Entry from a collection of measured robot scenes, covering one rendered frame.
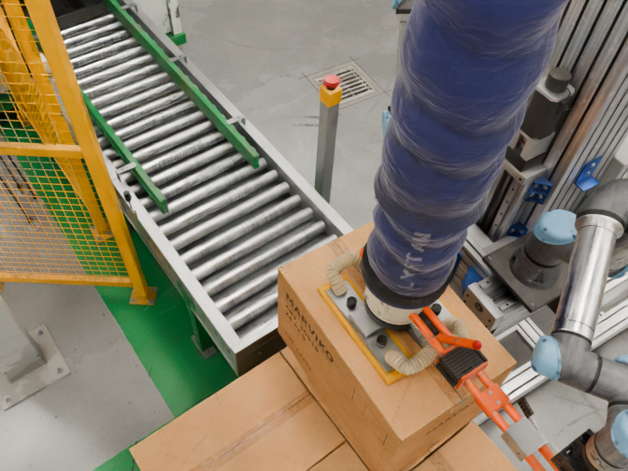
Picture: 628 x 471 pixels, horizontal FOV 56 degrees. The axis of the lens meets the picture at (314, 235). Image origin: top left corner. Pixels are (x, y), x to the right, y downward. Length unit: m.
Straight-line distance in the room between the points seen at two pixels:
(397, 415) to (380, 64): 3.07
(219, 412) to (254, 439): 0.15
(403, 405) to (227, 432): 0.73
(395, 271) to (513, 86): 0.55
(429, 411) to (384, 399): 0.12
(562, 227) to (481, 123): 0.81
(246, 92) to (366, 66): 0.86
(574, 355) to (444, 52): 0.61
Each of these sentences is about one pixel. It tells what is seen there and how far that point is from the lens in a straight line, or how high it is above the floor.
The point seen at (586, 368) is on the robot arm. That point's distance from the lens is 1.22.
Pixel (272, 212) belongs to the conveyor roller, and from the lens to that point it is 2.55.
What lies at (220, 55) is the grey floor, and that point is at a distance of 4.28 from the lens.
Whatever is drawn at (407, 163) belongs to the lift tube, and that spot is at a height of 1.75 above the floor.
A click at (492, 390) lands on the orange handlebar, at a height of 1.22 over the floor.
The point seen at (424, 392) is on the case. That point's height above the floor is 1.07.
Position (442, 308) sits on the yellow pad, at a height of 1.10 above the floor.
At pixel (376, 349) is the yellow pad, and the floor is 1.10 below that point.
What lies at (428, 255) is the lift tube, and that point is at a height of 1.50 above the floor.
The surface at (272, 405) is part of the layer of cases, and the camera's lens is 2.12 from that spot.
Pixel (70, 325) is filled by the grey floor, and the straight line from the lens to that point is 3.03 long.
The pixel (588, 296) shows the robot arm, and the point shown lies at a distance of 1.27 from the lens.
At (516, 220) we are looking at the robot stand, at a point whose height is 1.01.
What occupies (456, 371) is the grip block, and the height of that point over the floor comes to 1.22.
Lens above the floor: 2.53
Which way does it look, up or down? 53 degrees down
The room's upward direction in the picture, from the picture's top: 4 degrees clockwise
